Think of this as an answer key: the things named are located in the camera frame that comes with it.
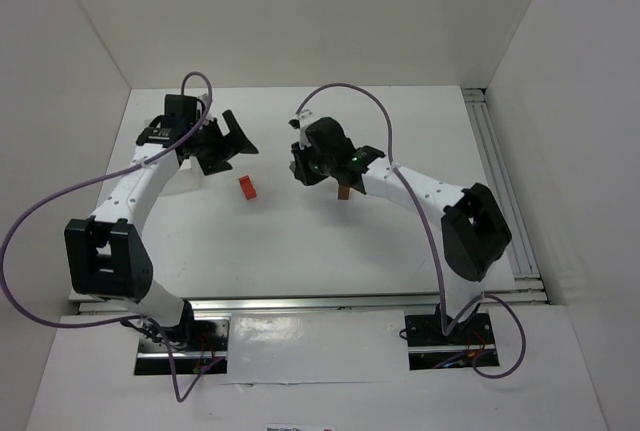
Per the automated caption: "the brown wood block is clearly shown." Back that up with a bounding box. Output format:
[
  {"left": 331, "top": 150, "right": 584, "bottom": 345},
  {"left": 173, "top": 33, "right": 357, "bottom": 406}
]
[{"left": 337, "top": 185, "right": 350, "bottom": 201}]

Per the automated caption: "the red wood block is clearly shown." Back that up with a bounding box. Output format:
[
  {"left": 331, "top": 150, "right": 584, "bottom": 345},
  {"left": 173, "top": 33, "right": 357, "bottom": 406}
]
[{"left": 238, "top": 175, "right": 257, "bottom": 200}]

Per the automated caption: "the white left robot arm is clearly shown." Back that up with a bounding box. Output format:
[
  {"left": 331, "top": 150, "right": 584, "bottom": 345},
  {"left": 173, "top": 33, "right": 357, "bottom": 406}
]
[{"left": 64, "top": 94, "right": 258, "bottom": 347}]

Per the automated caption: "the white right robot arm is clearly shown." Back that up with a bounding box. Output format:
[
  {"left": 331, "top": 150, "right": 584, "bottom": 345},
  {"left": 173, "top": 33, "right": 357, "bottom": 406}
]
[{"left": 289, "top": 110, "right": 512, "bottom": 335}]

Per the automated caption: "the white paper label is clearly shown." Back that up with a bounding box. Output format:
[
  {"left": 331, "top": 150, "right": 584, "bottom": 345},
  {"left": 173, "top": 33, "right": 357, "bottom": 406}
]
[{"left": 264, "top": 423, "right": 336, "bottom": 431}]

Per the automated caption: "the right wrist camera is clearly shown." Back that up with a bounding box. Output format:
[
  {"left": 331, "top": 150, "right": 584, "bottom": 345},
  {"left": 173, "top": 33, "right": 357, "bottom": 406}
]
[{"left": 288, "top": 109, "right": 315, "bottom": 130}]

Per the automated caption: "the aluminium front rail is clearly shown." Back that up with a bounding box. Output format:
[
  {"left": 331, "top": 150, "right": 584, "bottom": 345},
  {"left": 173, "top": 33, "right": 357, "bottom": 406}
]
[{"left": 77, "top": 291, "right": 519, "bottom": 315}]

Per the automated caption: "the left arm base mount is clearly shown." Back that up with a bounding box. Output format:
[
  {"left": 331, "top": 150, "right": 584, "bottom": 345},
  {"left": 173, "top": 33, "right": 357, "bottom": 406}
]
[{"left": 120, "top": 319, "right": 230, "bottom": 376}]

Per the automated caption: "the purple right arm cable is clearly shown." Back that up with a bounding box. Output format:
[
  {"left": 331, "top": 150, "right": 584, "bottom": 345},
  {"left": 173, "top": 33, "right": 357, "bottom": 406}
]
[{"left": 294, "top": 83, "right": 526, "bottom": 380}]

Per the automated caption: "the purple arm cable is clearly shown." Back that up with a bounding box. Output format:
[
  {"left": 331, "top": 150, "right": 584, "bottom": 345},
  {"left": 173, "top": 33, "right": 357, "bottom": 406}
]
[
  {"left": 294, "top": 83, "right": 526, "bottom": 380},
  {"left": 0, "top": 72, "right": 226, "bottom": 402}
]

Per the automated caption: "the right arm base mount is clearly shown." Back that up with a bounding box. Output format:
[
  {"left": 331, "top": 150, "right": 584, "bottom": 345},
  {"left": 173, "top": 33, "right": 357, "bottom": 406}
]
[{"left": 399, "top": 313, "right": 499, "bottom": 371}]

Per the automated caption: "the aluminium side rail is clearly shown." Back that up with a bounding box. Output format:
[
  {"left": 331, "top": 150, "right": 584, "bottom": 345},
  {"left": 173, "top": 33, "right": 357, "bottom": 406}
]
[{"left": 462, "top": 88, "right": 550, "bottom": 304}]

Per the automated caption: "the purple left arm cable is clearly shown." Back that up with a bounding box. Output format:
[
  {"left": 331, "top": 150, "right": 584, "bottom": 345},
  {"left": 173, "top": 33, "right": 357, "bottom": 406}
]
[{"left": 0, "top": 72, "right": 226, "bottom": 402}]

